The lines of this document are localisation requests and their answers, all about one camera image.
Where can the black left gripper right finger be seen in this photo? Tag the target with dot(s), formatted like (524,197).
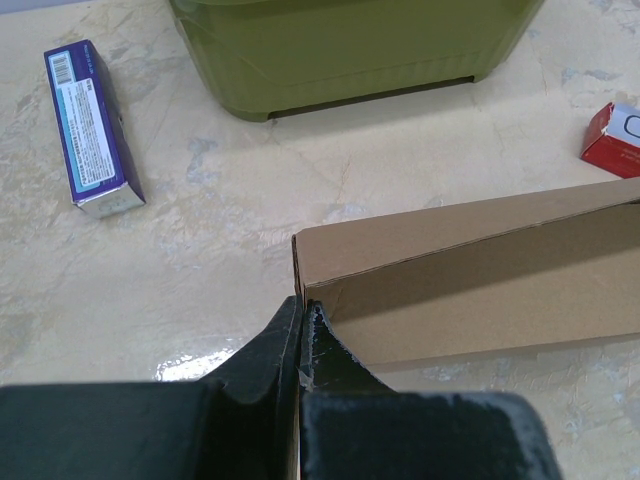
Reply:
(353,426)

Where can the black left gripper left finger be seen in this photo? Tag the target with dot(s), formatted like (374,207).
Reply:
(236,422)

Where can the brown cardboard box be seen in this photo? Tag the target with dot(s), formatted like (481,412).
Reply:
(548,268)

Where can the purple toothpaste box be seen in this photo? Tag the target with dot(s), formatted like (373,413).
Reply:
(102,177)

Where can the olive green plastic bin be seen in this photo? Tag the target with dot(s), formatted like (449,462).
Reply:
(258,58)

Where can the red white snack packet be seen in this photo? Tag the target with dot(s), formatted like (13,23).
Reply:
(611,141)

